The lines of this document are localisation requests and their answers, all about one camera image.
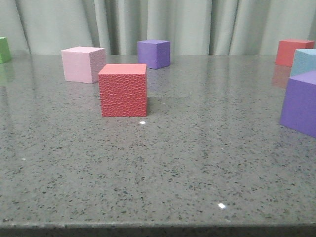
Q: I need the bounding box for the light blue foam cube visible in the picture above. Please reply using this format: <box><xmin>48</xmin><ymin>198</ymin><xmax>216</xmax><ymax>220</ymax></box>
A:
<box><xmin>290</xmin><ymin>49</ymin><xmax>316</xmax><ymax>76</ymax></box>

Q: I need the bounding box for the textured red foam cube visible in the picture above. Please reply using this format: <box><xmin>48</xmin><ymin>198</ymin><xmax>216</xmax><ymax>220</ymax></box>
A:
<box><xmin>98</xmin><ymin>64</ymin><xmax>147</xmax><ymax>117</ymax></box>

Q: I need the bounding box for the purple foam cube back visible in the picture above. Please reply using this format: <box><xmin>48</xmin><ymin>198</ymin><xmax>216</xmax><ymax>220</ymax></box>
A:
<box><xmin>137</xmin><ymin>39</ymin><xmax>171</xmax><ymax>69</ymax></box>

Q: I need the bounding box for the pink foam cube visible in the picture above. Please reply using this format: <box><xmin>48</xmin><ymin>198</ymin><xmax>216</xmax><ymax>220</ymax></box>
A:
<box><xmin>61</xmin><ymin>46</ymin><xmax>106</xmax><ymax>84</ymax></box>

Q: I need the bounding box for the large purple foam cube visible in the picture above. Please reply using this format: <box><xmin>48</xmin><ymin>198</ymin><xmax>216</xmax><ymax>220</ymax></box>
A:
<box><xmin>279</xmin><ymin>71</ymin><xmax>316</xmax><ymax>137</ymax></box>

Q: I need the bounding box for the smooth red foam cube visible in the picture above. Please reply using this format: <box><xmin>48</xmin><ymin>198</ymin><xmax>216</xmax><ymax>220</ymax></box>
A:
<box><xmin>275</xmin><ymin>39</ymin><xmax>315</xmax><ymax>67</ymax></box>

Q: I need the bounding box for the grey-green curtain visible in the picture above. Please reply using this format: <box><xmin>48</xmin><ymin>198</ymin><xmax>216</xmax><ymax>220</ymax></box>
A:
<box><xmin>0</xmin><ymin>0</ymin><xmax>316</xmax><ymax>55</ymax></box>

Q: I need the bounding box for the green foam cube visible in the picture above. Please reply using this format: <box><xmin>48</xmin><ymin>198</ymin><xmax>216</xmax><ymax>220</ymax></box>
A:
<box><xmin>0</xmin><ymin>37</ymin><xmax>11</xmax><ymax>64</ymax></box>

